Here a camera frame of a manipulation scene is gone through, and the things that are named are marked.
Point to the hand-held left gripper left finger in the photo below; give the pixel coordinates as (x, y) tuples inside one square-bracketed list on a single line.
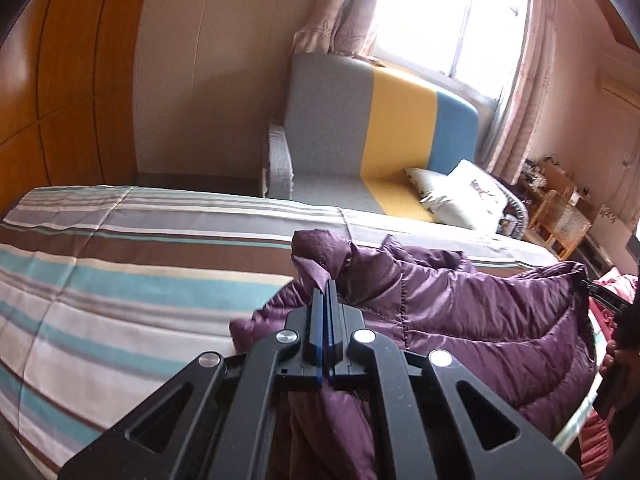
[(318, 330)]

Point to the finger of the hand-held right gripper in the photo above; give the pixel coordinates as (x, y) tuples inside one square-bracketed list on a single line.
[(600, 292)]

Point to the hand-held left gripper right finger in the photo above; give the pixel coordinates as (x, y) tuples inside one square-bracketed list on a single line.
[(341, 335)]

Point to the purple puffer jacket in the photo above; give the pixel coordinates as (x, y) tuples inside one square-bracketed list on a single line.
[(475, 320)]

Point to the person's right hand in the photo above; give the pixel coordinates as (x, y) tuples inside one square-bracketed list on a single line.
[(615, 357)]

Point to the red ruffled blanket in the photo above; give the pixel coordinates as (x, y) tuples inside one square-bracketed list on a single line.
[(620, 285)]

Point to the white floral cabinet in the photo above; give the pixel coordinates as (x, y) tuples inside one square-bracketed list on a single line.
[(612, 220)]

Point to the rattan chair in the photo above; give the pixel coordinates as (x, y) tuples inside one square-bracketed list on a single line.
[(562, 222)]

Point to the cluttered wooden desk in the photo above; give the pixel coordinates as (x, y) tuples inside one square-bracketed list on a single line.
[(555, 177)]

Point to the white printed pillow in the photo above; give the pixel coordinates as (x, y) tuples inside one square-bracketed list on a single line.
[(482, 187)]

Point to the grey pillow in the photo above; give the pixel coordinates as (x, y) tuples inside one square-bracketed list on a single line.
[(432, 200)]

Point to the striped bed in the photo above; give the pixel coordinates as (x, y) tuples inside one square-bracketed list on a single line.
[(125, 270)]

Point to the grey yellow blue sofa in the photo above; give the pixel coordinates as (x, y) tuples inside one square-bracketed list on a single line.
[(330, 125)]

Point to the beige air conditioner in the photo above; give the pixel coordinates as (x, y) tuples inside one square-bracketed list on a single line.
[(617, 87)]

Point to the long pink patterned curtain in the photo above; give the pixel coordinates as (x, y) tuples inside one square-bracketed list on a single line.
[(525, 85)]

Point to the window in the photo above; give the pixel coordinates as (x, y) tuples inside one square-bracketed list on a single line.
[(440, 15)]

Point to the short pink patterned curtain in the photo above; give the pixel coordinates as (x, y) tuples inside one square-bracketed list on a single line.
[(340, 10)]

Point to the wooden wardrobe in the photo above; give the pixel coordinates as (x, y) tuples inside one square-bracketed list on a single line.
[(65, 60)]

